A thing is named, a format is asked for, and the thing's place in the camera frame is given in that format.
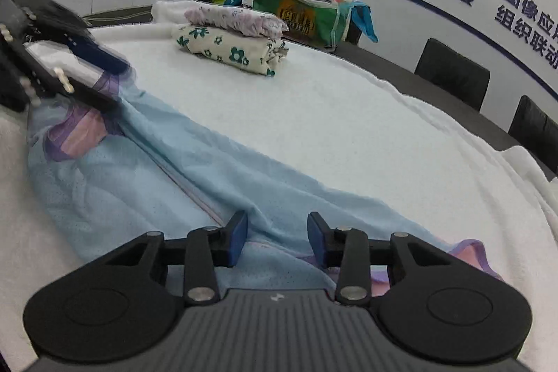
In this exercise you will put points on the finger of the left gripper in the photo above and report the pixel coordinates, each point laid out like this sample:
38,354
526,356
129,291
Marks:
79,79

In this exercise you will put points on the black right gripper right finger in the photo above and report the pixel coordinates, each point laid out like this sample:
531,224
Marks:
424,300

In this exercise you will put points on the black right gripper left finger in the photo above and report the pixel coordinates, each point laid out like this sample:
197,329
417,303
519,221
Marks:
128,300

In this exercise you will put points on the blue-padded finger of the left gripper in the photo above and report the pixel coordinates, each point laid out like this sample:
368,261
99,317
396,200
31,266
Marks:
87,40

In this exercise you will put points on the pink blue purple-trimmed garment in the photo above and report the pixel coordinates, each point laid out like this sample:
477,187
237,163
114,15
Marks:
105,179

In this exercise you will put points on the green zipper storage bag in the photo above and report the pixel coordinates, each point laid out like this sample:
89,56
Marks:
322,24

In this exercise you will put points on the folded purple floral garment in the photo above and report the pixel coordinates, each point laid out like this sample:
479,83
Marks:
248,22

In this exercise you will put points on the white towel blanket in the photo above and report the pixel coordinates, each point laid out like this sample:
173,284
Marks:
333,121

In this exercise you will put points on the black office chair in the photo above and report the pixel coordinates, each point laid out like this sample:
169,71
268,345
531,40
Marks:
536,131
454,73

